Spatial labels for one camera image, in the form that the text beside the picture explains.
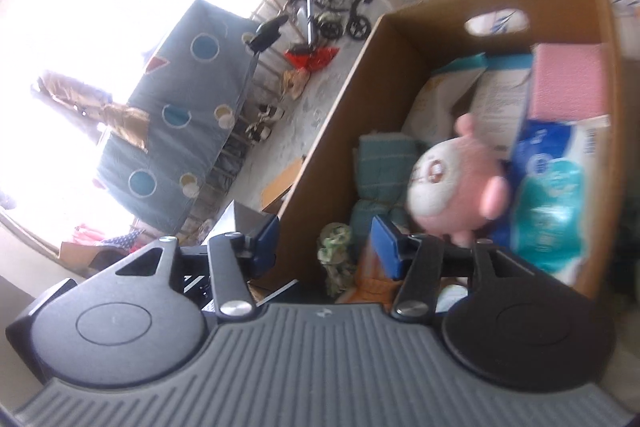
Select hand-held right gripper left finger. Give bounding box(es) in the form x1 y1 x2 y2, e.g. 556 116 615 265
100 213 280 321

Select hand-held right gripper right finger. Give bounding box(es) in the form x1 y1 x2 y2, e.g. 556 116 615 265
371 214 546 321

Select teal checked towel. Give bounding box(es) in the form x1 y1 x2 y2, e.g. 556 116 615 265
350 132 422 258

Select pink plush doll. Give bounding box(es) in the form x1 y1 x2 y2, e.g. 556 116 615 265
406 114 511 249

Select printed cardboard box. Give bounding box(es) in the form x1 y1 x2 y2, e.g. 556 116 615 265
210 0 624 308

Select white teal cotton swab packet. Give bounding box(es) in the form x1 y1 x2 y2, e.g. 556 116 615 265
402 54 489 142

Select blue and white wipes pack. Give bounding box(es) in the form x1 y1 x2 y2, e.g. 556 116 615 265
495 117 612 286

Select green plush figure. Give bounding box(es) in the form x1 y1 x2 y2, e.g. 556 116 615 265
317 222 359 299

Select flat cardboard piece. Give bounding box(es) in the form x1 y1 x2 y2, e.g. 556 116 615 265
260 157 306 214

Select white sneaker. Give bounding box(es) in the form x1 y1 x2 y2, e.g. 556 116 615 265
257 104 286 124
245 122 274 144

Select grey quilt with circles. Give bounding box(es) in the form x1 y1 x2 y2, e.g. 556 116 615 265
95 0 261 233

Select brown hanging pants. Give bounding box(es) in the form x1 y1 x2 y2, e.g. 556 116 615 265
30 69 151 154

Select red plastic bag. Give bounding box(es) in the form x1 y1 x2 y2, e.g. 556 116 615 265
285 44 341 70

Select black padded stand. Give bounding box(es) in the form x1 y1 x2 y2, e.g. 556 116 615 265
247 16 290 54

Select pink towel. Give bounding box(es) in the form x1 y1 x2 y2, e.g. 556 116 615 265
529 42 612 122

